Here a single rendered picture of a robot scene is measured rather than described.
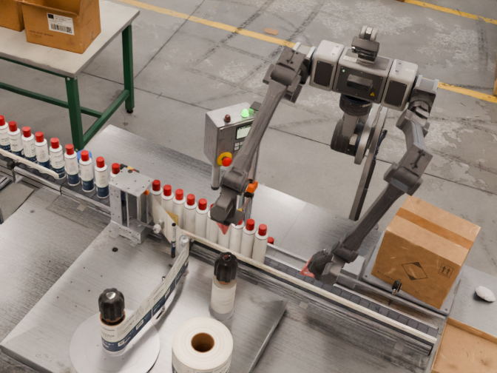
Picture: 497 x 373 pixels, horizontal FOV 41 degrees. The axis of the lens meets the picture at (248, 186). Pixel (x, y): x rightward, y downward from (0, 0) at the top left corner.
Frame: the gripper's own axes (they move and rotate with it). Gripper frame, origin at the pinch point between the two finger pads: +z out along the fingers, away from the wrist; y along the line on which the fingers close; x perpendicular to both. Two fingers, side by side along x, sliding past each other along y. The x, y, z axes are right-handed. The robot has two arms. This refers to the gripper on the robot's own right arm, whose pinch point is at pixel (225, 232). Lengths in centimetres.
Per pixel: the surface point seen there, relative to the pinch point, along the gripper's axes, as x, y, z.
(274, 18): 354, -117, 105
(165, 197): 18.1, -34.1, 14.4
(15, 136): 20, -108, 15
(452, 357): 18, 88, 37
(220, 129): 18.0, -12.8, -27.6
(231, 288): -10.2, 8.8, 14.6
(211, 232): 17.9, -13.1, 23.0
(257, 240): 17.2, 6.7, 16.2
